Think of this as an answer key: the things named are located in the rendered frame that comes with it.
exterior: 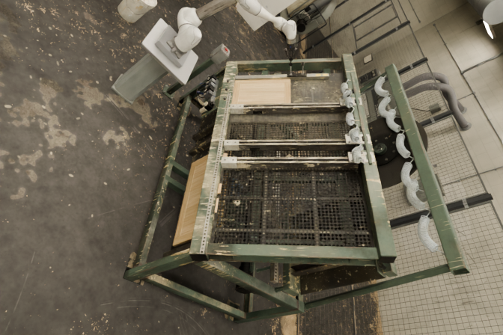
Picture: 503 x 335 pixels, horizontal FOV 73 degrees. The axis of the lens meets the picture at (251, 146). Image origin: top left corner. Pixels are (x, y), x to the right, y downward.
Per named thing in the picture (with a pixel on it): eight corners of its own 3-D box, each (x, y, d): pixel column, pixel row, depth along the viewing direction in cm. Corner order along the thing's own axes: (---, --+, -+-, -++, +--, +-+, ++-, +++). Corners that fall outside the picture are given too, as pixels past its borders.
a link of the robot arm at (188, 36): (174, 48, 299) (192, 35, 288) (173, 31, 306) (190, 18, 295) (188, 55, 312) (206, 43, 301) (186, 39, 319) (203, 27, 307)
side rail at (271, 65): (238, 69, 380) (237, 60, 372) (340, 66, 368) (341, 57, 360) (238, 72, 376) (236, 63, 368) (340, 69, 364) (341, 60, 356)
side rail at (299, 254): (210, 250, 239) (207, 242, 231) (373, 254, 227) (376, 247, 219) (209, 261, 234) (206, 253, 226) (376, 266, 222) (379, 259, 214)
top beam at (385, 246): (340, 61, 364) (341, 53, 357) (350, 60, 363) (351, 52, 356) (377, 262, 217) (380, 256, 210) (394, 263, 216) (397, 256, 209)
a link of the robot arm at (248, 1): (263, 10, 282) (260, -3, 287) (248, -1, 270) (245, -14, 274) (251, 19, 290) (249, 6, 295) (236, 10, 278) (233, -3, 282)
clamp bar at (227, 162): (223, 160, 285) (218, 140, 267) (370, 160, 272) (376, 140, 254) (221, 170, 278) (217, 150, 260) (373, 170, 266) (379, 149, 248)
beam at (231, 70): (227, 69, 381) (226, 60, 373) (238, 69, 380) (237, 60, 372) (191, 261, 235) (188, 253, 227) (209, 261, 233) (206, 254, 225)
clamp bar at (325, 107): (231, 108, 328) (227, 88, 310) (358, 106, 315) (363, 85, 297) (230, 115, 321) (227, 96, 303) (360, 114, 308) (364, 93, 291)
